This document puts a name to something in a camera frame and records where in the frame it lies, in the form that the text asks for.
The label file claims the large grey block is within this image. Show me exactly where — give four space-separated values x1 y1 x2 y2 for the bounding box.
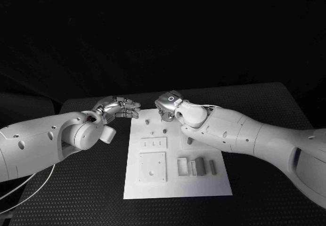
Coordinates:
195 157 208 177

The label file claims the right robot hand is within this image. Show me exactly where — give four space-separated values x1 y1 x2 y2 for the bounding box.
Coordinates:
153 89 185 122

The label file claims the white cable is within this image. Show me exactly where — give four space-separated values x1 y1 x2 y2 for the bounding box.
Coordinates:
0 173 38 200
182 99 221 108
0 163 57 215

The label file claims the white task board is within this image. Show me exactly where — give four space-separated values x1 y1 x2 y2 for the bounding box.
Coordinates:
123 108 234 200

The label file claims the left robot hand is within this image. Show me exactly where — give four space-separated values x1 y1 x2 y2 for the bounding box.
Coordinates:
91 96 142 125

